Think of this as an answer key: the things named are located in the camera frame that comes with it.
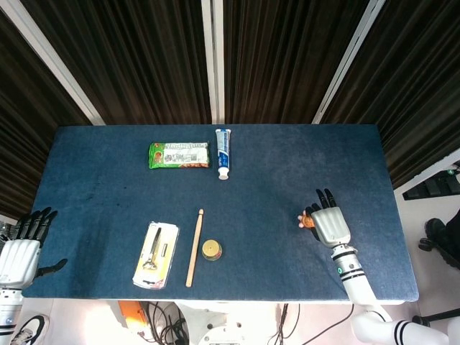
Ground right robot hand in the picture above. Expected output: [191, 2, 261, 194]
[300, 188, 352, 249]

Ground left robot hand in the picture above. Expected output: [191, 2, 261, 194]
[0, 207, 68, 288]

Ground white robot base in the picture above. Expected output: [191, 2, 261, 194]
[174, 302, 281, 345]

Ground white sneaker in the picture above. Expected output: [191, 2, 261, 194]
[9, 313, 50, 345]

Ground black shoe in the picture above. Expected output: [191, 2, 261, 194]
[418, 217, 460, 269]

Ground black equipment with green light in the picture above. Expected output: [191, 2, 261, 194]
[401, 163, 460, 201]

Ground blue table cloth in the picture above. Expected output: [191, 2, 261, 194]
[21, 124, 420, 303]

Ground round yellow green tin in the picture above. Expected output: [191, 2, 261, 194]
[201, 239, 224, 261]

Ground orange device under table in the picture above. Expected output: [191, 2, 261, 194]
[109, 300, 148, 328]

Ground white blue toothpaste tube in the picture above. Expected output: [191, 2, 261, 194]
[214, 129, 231, 180]

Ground packaged scissors on card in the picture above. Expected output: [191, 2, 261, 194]
[132, 221, 180, 290]

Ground wooden drumstick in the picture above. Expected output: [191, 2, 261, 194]
[185, 208, 205, 288]

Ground green snack packet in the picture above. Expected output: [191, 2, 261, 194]
[148, 141, 211, 170]

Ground black cable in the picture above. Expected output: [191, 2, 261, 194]
[276, 303, 357, 345]

